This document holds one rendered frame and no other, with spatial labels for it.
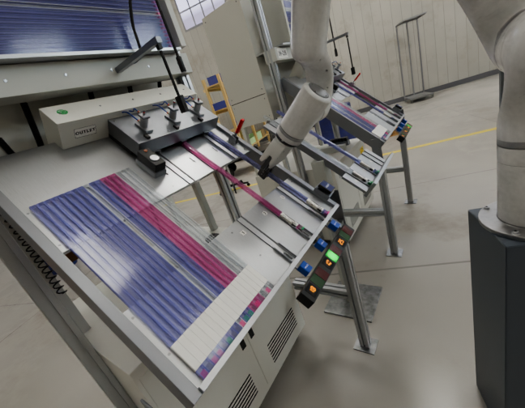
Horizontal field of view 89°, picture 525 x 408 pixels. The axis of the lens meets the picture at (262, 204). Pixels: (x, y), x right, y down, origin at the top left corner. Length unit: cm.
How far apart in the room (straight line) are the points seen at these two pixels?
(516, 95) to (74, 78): 101
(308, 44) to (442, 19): 825
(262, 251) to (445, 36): 848
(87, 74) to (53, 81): 9
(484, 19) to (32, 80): 101
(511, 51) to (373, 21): 804
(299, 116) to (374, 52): 786
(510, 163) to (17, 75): 112
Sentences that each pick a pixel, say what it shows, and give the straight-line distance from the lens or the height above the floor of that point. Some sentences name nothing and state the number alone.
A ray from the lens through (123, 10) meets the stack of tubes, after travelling 109.
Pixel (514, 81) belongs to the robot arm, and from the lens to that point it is 64.
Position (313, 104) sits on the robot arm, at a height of 107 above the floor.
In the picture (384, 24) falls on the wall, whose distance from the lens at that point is 865.
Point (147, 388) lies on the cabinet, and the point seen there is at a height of 55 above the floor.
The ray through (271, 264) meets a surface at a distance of 69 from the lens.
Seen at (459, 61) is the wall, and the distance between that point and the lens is 902.
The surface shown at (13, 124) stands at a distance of 105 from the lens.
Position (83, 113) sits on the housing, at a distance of 91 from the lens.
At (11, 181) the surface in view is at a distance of 83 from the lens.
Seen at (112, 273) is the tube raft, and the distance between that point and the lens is 62.
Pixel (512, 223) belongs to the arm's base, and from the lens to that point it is 80.
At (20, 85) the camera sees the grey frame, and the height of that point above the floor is 133.
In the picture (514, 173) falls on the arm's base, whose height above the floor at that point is 83.
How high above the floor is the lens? 112
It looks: 20 degrees down
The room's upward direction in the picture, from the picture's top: 19 degrees counter-clockwise
